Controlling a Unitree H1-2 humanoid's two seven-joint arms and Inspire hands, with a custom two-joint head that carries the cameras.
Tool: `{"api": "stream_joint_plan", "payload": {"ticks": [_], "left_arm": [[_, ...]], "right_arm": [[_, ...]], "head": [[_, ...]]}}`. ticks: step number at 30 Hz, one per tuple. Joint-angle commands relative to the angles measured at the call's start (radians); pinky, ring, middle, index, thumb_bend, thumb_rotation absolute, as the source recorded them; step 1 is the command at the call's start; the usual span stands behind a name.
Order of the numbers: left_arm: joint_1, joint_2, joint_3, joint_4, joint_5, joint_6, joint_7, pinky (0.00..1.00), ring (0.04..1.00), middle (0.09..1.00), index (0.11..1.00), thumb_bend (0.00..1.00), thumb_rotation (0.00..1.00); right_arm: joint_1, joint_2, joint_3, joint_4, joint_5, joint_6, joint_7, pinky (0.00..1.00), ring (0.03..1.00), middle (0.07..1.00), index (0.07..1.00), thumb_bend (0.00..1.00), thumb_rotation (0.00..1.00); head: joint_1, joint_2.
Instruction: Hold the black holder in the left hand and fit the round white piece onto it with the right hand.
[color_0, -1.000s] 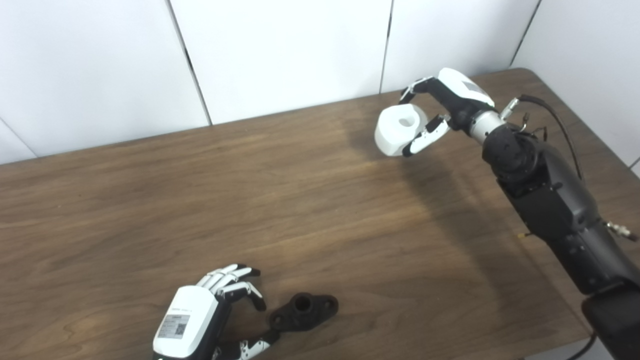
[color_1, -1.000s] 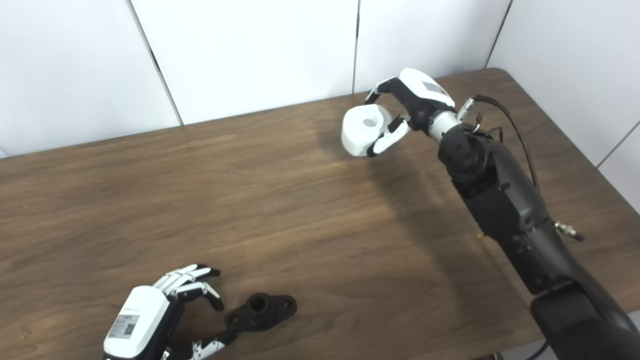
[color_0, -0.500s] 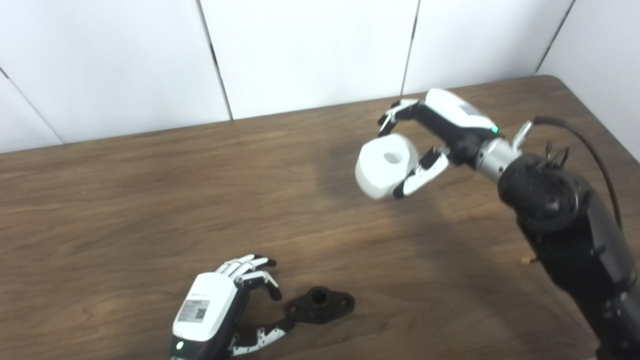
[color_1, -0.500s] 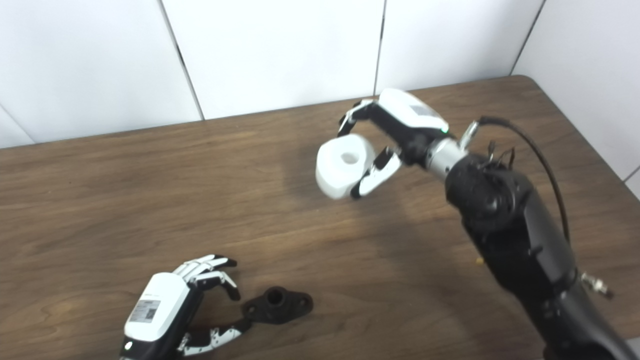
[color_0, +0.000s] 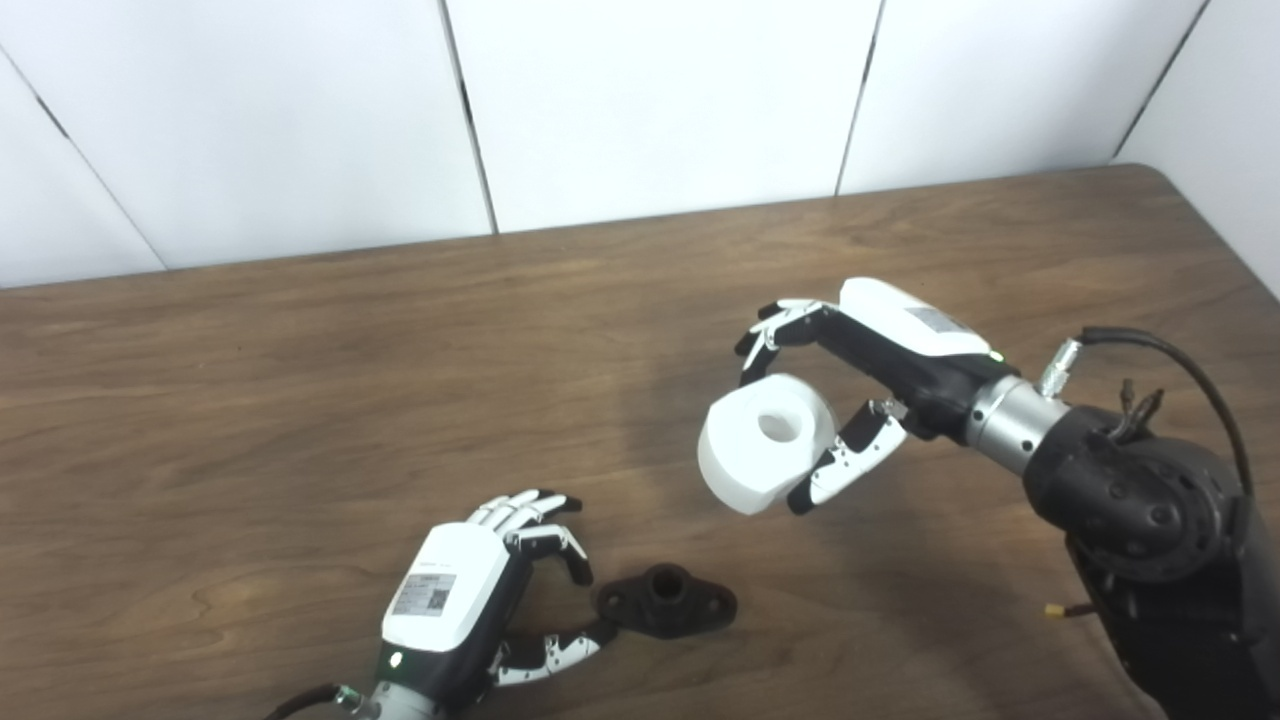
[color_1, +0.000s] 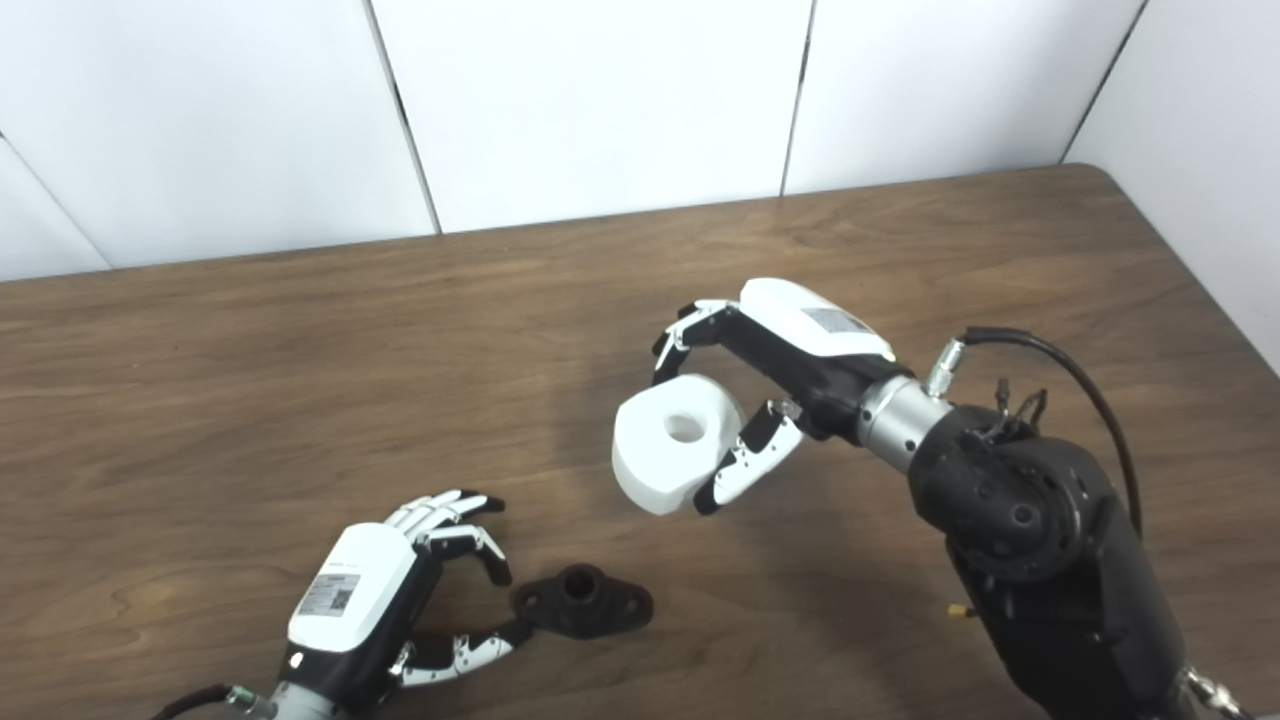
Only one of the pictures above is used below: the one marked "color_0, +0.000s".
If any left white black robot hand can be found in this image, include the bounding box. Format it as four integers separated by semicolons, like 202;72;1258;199
380;488;621;706

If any black flanged holder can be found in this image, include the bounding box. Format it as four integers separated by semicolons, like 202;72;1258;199
596;563;739;641

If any round white piece with holes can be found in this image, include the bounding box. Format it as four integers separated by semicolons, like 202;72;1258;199
697;373;841;517

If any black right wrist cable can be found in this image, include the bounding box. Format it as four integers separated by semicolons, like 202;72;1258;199
1038;326;1256;501

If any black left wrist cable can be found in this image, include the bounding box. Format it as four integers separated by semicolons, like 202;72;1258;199
262;683;346;720

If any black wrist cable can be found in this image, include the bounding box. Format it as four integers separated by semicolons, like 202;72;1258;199
262;683;346;720
1038;326;1256;501

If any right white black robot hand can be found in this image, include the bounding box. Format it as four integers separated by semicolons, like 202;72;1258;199
735;277;1021;517

